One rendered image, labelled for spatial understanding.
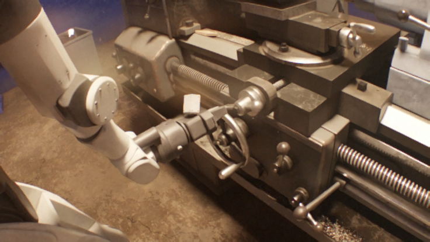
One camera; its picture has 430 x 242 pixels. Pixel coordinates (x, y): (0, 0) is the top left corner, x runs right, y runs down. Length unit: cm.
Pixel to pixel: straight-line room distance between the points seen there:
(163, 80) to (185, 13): 33
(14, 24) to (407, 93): 85
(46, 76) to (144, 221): 135
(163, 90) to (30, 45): 110
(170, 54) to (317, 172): 88
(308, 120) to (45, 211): 63
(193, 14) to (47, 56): 105
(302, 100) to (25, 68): 61
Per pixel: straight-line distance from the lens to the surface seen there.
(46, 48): 41
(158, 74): 140
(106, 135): 55
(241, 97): 76
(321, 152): 76
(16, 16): 38
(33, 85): 42
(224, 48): 117
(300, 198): 89
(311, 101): 75
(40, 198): 71
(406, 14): 79
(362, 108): 80
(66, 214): 73
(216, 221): 159
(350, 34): 79
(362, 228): 109
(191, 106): 73
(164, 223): 164
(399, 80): 85
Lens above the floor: 128
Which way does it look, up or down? 35 degrees down
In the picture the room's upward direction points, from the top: 10 degrees counter-clockwise
